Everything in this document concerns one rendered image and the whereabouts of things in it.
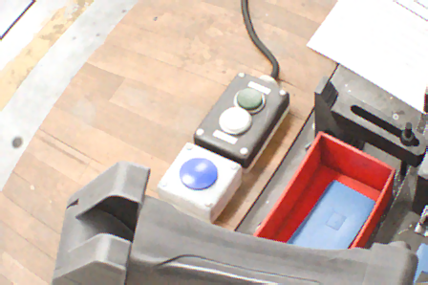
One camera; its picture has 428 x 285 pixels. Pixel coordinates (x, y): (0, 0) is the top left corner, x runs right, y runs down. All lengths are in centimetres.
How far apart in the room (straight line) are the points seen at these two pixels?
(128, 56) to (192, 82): 10
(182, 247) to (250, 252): 5
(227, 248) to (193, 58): 67
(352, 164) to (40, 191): 38
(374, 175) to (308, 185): 9
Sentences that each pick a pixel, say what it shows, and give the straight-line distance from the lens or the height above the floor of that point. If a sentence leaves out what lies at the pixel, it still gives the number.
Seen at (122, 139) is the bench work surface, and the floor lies 90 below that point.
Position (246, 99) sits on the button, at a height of 94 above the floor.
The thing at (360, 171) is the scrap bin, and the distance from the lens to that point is 128.
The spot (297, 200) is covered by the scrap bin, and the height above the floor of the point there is 91.
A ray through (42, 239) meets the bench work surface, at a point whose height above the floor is 90.
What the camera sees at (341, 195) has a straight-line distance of 129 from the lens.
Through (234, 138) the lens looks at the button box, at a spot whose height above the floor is 93.
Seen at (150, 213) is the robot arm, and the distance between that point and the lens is 78.
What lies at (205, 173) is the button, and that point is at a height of 94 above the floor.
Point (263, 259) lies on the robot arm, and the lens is 78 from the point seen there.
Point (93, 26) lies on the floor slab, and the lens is 274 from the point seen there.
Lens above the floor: 198
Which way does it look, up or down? 53 degrees down
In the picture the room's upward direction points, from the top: 6 degrees counter-clockwise
